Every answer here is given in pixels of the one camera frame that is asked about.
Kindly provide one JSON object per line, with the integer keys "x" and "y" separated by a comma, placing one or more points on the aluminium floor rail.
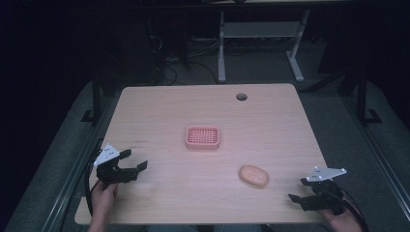
{"x": 380, "y": 154}
{"x": 74, "y": 180}

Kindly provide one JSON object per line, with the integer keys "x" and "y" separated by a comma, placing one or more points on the black metal stand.
{"x": 95, "y": 96}
{"x": 361, "y": 96}

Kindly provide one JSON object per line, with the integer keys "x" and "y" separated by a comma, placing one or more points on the person's right hand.
{"x": 345, "y": 222}

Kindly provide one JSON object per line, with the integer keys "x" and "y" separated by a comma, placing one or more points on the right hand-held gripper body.
{"x": 327, "y": 196}

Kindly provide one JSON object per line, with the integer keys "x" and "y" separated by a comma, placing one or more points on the orange soap bar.
{"x": 254, "y": 176}

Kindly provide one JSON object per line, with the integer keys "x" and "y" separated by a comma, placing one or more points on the pink soap dish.
{"x": 202, "y": 138}

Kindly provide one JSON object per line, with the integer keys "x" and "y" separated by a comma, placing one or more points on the white metal desk frame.
{"x": 257, "y": 29}

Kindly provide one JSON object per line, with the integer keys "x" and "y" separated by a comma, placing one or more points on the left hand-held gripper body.
{"x": 111, "y": 174}

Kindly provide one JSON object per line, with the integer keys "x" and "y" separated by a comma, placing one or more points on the person's left hand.
{"x": 103, "y": 198}

